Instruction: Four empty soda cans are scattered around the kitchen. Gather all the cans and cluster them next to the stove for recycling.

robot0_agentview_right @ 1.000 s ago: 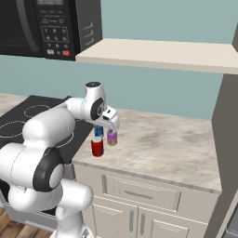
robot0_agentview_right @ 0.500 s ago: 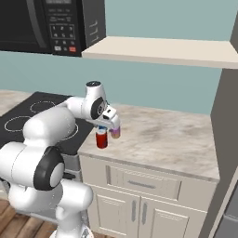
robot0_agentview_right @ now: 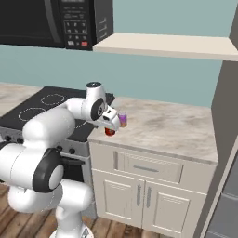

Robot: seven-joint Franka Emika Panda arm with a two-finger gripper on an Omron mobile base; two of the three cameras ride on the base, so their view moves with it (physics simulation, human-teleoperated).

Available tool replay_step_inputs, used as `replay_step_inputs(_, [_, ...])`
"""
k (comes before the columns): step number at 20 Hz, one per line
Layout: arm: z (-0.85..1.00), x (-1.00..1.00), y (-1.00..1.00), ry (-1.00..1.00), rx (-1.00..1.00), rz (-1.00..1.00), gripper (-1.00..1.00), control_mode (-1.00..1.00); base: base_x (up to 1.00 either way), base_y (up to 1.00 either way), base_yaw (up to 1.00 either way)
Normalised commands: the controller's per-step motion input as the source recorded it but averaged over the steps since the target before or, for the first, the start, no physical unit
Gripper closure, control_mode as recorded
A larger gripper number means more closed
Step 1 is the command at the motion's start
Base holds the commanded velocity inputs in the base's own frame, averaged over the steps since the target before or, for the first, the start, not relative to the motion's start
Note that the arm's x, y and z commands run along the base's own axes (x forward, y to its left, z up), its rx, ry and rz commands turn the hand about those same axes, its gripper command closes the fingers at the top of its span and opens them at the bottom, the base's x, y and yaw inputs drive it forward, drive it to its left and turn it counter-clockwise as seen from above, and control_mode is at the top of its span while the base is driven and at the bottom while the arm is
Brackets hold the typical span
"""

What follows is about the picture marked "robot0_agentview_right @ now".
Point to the red soda can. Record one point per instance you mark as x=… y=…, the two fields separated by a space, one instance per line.
x=109 y=132

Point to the cream cupboard door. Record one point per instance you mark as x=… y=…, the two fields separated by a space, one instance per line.
x=121 y=198
x=173 y=210

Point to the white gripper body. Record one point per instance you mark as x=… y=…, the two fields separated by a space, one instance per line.
x=115 y=121

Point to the tall grey cabinet panel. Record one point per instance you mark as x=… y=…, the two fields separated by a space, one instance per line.
x=221 y=117

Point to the cream wall shelf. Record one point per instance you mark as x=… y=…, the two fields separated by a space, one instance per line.
x=167 y=46

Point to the purple and orange soda can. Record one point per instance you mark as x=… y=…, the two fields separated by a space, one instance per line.
x=123 y=119

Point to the black microwave oven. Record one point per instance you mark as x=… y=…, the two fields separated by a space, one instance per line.
x=34 y=21

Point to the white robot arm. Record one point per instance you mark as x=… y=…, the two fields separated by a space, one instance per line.
x=43 y=130

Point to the black hob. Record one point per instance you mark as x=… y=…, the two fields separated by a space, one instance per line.
x=37 y=103

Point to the silver oven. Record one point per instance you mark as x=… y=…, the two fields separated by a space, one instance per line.
x=77 y=173

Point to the cream drawer front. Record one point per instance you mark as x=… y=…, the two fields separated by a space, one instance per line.
x=152 y=167

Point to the black oven knob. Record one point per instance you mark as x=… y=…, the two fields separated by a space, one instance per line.
x=72 y=151
x=7 y=138
x=59 y=148
x=20 y=141

